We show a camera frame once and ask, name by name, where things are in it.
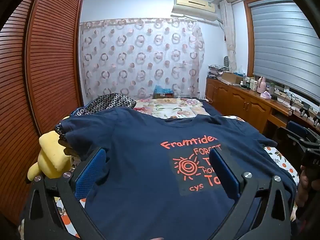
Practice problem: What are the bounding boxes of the small cardboard box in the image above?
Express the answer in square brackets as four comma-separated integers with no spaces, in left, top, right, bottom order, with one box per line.
[152,91,175,99]

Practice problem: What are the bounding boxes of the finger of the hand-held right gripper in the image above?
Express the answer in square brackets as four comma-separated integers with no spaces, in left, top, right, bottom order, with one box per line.
[277,127,309,157]
[286,121,320,143]

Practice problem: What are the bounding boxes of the open cardboard box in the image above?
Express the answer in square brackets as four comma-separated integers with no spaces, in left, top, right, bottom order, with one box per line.
[220,71,243,85]

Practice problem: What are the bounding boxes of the wooden cabinet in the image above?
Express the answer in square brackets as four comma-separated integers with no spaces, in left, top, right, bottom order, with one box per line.
[205,76,320,140]

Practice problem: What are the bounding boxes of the floral blanket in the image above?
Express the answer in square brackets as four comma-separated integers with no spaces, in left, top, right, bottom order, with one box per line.
[134,97,208,119]

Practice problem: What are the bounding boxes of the ring print sheer curtain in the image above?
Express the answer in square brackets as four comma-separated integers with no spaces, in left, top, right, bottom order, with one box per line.
[79,17,205,102]

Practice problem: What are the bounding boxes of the group of white bottles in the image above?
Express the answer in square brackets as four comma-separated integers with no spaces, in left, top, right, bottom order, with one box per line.
[246,76,258,91]

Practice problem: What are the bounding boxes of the cream wall air conditioner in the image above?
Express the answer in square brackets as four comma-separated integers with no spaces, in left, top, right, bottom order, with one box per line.
[171,0,218,22]

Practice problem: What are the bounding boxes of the yellow plush toy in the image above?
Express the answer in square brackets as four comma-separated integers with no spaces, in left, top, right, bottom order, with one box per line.
[27,130,73,182]

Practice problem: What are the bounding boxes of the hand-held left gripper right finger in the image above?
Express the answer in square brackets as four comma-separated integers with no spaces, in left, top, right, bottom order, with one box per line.
[209,148,292,240]

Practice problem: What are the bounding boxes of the wooden louvered wardrobe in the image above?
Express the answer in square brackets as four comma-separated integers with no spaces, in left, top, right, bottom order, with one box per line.
[0,0,84,225]

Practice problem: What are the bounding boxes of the beige tied curtain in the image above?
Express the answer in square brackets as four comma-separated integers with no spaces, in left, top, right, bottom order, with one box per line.
[220,0,238,73]

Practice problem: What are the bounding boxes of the stack of folded fabrics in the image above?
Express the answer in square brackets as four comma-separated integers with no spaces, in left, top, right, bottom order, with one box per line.
[207,64,229,78]

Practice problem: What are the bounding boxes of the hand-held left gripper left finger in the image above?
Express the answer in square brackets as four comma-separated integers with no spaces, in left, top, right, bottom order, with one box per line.
[21,148,108,240]

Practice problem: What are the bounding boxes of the navy printed t-shirt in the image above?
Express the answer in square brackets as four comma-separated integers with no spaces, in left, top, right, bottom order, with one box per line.
[60,107,298,240]

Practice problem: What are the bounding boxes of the grey window blind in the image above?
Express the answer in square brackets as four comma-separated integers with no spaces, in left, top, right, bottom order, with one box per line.
[249,0,320,100]

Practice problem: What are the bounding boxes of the navy blanket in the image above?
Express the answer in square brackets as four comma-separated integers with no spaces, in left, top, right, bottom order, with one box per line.
[199,99,223,117]

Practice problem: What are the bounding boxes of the pink bottle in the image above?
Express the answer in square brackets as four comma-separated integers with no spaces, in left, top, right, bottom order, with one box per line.
[257,76,267,93]

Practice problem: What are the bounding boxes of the orange fruit print bed sheet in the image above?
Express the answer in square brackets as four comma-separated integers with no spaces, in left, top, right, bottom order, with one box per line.
[54,115,300,240]

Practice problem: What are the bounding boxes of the person's right hand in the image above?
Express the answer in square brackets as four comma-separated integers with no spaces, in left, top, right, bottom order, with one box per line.
[296,165,312,205]

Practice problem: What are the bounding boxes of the dark ring patterned folded cloth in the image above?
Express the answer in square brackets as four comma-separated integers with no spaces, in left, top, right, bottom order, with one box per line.
[55,93,138,140]

